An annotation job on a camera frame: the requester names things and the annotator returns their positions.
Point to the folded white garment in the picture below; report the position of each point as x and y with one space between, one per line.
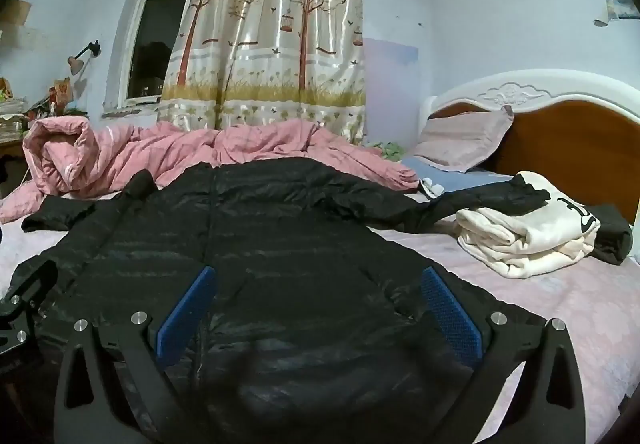
525 239

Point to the folded black garment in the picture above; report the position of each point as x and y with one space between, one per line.
612 234

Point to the pale pink pillow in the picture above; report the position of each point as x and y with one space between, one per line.
462 139

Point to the white framed window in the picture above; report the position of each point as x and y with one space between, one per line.
155 39

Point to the black down jacket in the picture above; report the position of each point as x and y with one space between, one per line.
300 244

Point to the wall poster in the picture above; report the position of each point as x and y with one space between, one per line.
622 9

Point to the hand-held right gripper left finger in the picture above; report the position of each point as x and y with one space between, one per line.
184 316

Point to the cardboard piece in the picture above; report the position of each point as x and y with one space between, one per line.
17 14

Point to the tree print curtain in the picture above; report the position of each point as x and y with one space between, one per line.
270 24

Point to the pink checked quilt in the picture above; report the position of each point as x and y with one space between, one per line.
150 156

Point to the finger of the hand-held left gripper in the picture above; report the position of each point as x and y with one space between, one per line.
30 281

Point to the white and wooden headboard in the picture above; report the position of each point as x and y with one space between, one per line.
575 139

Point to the small white cloth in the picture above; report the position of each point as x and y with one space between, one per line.
430 188

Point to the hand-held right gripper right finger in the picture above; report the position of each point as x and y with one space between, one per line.
450 316

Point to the cluttered wooden side table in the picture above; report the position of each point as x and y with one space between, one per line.
30 109

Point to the blue pillow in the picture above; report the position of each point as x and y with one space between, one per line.
450 179

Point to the green cloth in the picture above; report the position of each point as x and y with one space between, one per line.
390 151

